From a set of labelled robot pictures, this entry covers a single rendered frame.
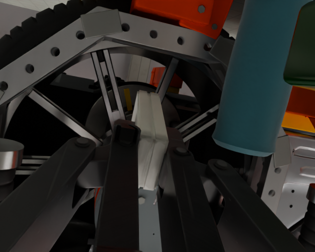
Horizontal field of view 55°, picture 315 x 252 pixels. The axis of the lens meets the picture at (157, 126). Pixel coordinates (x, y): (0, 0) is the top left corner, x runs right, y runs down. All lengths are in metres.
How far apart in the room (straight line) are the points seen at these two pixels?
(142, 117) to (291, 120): 0.93
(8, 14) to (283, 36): 4.85
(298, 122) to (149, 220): 0.79
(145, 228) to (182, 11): 0.32
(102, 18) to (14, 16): 4.64
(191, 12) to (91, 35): 0.15
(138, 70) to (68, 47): 4.28
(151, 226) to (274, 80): 0.23
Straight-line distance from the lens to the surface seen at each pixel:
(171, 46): 0.49
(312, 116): 0.93
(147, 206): 0.37
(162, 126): 0.16
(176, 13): 0.49
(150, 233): 0.39
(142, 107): 0.17
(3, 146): 0.29
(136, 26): 0.48
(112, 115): 0.59
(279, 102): 0.42
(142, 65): 4.75
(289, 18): 0.42
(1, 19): 5.15
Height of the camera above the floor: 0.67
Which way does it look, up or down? 8 degrees up
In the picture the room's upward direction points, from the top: 168 degrees counter-clockwise
